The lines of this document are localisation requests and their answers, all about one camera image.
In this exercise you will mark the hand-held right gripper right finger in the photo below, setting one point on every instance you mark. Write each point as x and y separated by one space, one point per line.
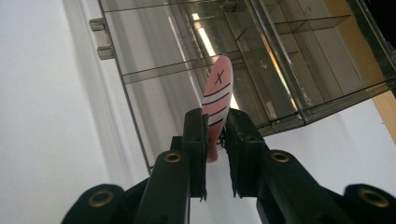
274 186

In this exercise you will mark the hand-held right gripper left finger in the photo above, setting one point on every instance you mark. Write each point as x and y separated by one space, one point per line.
174 186

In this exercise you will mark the pink striped fish toy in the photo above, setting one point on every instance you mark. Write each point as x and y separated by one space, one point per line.
218 93

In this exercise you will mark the smoky clear drawer cabinet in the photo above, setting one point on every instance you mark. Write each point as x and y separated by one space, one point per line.
327 56

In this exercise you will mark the smoky clear plastic drawer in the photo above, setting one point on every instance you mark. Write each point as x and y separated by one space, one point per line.
149 46

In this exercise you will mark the white board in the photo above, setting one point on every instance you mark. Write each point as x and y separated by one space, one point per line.
40 109

